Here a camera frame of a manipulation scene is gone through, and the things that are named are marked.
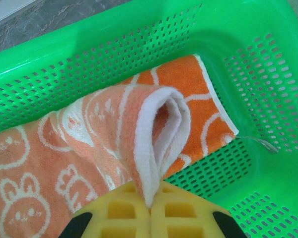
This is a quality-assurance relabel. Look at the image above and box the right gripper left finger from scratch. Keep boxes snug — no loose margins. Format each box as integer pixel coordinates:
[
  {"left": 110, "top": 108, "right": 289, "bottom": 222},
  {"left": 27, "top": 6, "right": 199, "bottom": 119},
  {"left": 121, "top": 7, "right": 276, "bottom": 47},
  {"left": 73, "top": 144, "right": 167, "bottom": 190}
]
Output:
[{"left": 62, "top": 182, "right": 151, "bottom": 238}]

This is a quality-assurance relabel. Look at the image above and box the aluminium table edge rail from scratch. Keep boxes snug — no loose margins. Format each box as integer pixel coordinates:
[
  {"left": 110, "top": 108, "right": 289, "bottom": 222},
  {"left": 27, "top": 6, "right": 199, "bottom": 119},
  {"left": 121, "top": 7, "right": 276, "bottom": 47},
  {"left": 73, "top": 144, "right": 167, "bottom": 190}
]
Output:
[{"left": 0, "top": 0, "right": 37, "bottom": 27}]

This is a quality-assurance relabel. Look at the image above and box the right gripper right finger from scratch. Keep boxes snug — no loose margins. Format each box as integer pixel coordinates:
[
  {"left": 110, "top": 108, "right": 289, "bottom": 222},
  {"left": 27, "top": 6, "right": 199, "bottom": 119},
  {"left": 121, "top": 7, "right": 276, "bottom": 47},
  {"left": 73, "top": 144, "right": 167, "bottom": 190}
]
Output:
[{"left": 150, "top": 180, "right": 246, "bottom": 238}]

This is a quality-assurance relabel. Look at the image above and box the pale orange rabbit towel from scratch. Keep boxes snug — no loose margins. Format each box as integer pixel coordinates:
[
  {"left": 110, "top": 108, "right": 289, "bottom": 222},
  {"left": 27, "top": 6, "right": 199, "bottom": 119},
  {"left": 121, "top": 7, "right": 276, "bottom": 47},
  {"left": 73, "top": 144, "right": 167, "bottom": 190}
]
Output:
[{"left": 0, "top": 84, "right": 191, "bottom": 238}]

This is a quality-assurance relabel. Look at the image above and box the green plastic basket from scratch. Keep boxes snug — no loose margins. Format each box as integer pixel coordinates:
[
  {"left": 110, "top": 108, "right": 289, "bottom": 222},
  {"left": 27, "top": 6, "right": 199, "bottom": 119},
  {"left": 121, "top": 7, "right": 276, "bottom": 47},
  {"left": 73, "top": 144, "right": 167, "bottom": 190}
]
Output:
[{"left": 0, "top": 0, "right": 298, "bottom": 238}]

